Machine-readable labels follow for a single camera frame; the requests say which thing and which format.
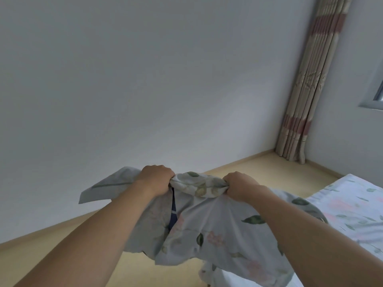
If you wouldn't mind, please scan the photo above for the person's left hand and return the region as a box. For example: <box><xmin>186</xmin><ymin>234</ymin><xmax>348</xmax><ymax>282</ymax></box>
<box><xmin>134</xmin><ymin>165</ymin><xmax>175</xmax><ymax>198</ymax></box>

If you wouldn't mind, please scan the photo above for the person's right hand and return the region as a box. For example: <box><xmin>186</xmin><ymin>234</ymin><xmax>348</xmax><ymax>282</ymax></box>
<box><xmin>223</xmin><ymin>171</ymin><xmax>264</xmax><ymax>203</ymax></box>

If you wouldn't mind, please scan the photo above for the floral pillowcase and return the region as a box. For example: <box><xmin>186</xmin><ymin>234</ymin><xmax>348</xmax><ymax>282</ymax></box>
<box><xmin>79</xmin><ymin>167</ymin><xmax>328</xmax><ymax>287</ymax></box>

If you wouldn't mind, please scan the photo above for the person's left forearm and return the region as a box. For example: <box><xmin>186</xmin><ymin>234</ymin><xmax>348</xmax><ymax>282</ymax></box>
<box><xmin>13</xmin><ymin>180</ymin><xmax>154</xmax><ymax>287</ymax></box>

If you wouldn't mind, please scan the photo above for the person's right forearm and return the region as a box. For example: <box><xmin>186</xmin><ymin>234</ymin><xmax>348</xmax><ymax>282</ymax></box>
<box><xmin>244</xmin><ymin>186</ymin><xmax>383</xmax><ymax>287</ymax></box>

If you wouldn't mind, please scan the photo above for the dark blue pillow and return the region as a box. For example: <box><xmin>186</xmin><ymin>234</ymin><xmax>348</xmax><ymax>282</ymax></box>
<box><xmin>168</xmin><ymin>188</ymin><xmax>178</xmax><ymax>232</ymax></box>

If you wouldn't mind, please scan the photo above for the bed with floral sheet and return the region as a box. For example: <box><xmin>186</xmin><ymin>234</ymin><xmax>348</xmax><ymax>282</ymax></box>
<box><xmin>281</xmin><ymin>174</ymin><xmax>383</xmax><ymax>287</ymax></box>

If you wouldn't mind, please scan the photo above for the beige striped curtain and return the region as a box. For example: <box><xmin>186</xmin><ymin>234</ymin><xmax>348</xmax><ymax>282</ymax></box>
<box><xmin>275</xmin><ymin>0</ymin><xmax>353</xmax><ymax>165</ymax></box>

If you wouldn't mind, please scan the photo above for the window frame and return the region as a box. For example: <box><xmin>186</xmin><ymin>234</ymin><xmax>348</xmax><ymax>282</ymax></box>
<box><xmin>358</xmin><ymin>69</ymin><xmax>383</xmax><ymax>110</ymax></box>

